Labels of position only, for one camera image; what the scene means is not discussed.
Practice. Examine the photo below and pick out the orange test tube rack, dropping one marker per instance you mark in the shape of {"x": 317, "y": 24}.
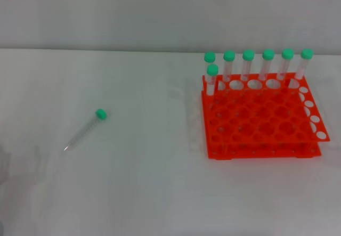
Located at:
{"x": 266, "y": 118}

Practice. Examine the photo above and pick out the green-capped clear test tube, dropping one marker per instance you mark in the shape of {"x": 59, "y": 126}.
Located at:
{"x": 248, "y": 55}
{"x": 307, "y": 53}
{"x": 268, "y": 54}
{"x": 229, "y": 55}
{"x": 212, "y": 69}
{"x": 288, "y": 53}
{"x": 210, "y": 56}

